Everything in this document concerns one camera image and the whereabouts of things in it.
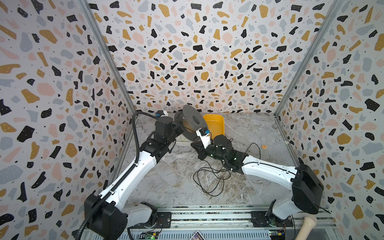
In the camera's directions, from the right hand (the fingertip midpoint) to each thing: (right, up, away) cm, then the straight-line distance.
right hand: (189, 142), depth 73 cm
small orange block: (+49, -6, +30) cm, 58 cm away
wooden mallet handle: (+57, -38, -3) cm, 68 cm away
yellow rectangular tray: (+16, +9, +37) cm, 42 cm away
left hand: (-3, +11, +1) cm, 12 cm away
